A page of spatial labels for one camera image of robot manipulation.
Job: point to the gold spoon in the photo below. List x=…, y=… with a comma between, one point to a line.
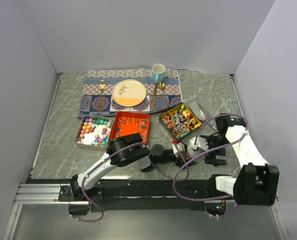
x=162, y=87

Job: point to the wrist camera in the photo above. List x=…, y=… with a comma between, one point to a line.
x=198, y=143
x=178, y=147

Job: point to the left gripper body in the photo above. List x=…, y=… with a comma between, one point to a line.
x=167, y=158

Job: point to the patterned blue placemat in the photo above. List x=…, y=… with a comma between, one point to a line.
x=91, y=91

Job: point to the gold fork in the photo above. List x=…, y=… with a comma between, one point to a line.
x=102, y=87

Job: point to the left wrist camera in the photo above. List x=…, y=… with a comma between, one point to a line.
x=178, y=147

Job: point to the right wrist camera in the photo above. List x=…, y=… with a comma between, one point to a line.
x=198, y=143

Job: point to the clear jar lid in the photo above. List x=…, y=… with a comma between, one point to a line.
x=193, y=152

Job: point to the silver tin of star candies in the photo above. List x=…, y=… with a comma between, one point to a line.
x=93, y=132

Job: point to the aluminium rail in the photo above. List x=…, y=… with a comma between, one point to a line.
x=56, y=193

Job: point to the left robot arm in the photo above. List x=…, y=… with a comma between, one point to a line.
x=121, y=152

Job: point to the gold tin of lollipops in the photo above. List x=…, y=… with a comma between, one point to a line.
x=179, y=121

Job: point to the metal scoop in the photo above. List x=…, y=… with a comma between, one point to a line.
x=199, y=111

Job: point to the blue mug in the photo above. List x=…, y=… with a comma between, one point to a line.
x=158, y=73

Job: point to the orange tin of lollipops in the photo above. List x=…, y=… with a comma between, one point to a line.
x=128, y=123

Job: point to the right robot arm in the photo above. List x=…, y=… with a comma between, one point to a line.
x=257, y=181

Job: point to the cream and orange plate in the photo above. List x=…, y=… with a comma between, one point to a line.
x=129, y=93

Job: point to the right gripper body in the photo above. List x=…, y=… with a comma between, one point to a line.
x=215, y=141

